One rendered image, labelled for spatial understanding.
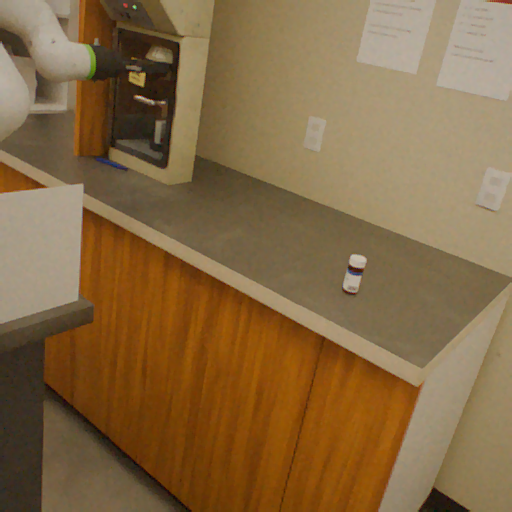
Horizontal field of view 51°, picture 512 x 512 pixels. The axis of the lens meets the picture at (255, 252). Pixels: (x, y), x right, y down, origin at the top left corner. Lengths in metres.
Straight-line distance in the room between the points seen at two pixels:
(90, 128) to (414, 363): 1.41
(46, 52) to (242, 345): 0.87
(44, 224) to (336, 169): 1.18
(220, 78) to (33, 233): 1.38
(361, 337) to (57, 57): 0.99
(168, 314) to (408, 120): 0.95
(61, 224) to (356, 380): 0.68
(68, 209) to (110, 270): 0.72
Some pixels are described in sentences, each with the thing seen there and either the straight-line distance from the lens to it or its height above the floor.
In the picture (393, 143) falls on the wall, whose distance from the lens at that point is 1.83.
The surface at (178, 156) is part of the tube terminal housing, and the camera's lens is 1.84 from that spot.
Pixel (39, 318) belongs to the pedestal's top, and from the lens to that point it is 1.05.
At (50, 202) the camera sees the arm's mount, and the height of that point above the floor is 1.15.
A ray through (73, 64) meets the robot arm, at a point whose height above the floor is 1.31.
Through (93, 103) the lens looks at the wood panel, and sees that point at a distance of 2.05.
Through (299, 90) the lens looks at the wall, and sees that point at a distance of 2.00.
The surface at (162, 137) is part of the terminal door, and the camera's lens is 1.82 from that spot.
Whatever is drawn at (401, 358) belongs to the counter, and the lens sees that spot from 1.12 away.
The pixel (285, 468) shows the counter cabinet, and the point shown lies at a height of 0.48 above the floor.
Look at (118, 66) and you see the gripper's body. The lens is 1.62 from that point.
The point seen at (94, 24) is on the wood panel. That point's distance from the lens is 2.01.
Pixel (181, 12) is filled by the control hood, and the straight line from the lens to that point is 1.74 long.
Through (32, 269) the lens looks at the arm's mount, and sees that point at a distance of 1.02.
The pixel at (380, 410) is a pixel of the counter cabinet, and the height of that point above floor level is 0.79.
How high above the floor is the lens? 1.49
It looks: 23 degrees down
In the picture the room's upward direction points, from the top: 11 degrees clockwise
